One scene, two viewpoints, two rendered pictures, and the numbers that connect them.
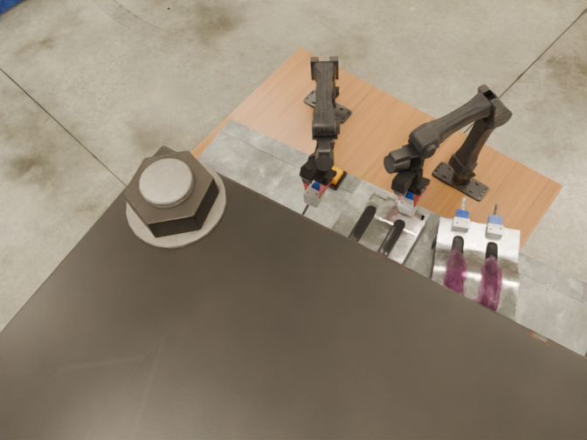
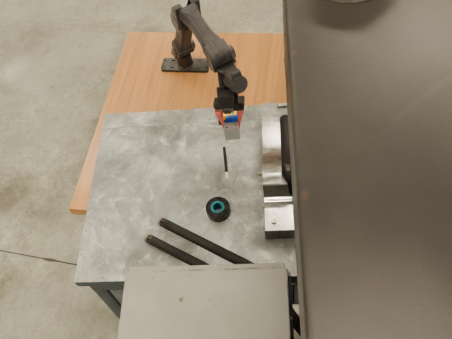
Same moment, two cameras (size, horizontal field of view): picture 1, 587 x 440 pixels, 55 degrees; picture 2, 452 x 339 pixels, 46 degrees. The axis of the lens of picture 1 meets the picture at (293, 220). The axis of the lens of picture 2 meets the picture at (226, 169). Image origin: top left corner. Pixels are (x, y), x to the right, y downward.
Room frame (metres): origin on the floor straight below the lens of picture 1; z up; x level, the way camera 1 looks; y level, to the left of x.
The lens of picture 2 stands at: (0.01, 0.50, 2.37)
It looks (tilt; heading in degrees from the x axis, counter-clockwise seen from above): 56 degrees down; 331
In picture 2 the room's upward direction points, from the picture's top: 12 degrees counter-clockwise
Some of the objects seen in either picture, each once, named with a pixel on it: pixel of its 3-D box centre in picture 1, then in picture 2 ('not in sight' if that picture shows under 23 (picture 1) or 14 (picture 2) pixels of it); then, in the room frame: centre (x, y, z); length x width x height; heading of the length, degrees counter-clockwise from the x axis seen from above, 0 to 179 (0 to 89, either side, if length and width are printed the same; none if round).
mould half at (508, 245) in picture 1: (472, 291); not in sight; (0.59, -0.52, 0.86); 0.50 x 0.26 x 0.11; 158
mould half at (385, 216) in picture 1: (358, 259); (301, 161); (0.75, -0.19, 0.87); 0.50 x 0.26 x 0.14; 141
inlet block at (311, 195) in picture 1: (319, 186); (231, 120); (1.01, -0.10, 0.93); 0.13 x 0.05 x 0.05; 141
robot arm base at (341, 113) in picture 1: (327, 100); (184, 58); (1.46, -0.20, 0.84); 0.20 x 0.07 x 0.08; 44
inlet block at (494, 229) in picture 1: (494, 220); not in sight; (0.83, -0.67, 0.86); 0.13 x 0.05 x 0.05; 158
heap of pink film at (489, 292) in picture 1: (472, 284); not in sight; (0.60, -0.52, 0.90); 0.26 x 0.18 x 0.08; 158
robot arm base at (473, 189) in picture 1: (461, 175); not in sight; (1.03, -0.62, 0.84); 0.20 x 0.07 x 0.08; 44
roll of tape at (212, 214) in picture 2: not in sight; (218, 209); (0.83, 0.12, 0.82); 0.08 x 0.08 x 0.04
